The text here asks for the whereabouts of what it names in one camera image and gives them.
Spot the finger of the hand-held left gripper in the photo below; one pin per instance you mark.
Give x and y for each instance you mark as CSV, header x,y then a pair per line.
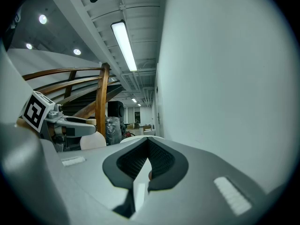
x,y
76,119
82,129

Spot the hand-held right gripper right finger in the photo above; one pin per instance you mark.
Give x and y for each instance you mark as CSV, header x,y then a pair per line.
x,y
199,196

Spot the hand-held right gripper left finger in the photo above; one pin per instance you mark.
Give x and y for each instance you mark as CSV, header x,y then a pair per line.
x,y
93,184

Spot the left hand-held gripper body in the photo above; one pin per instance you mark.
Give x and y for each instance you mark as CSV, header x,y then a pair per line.
x,y
35,111

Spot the person's left forearm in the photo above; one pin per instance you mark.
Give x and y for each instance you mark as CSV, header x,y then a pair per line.
x,y
23,123

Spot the plastic-wrapped stack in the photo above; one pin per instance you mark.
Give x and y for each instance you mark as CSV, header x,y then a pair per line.
x,y
113,131

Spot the black loudspeaker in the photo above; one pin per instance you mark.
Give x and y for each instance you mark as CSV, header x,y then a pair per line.
x,y
116,111

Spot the round ceiling spotlight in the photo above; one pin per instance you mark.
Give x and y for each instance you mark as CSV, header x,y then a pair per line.
x,y
29,46
42,19
77,51

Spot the grey door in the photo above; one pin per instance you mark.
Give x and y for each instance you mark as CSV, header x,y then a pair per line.
x,y
159,102

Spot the long ceiling lamp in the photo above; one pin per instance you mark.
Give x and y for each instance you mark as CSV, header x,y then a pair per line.
x,y
124,46

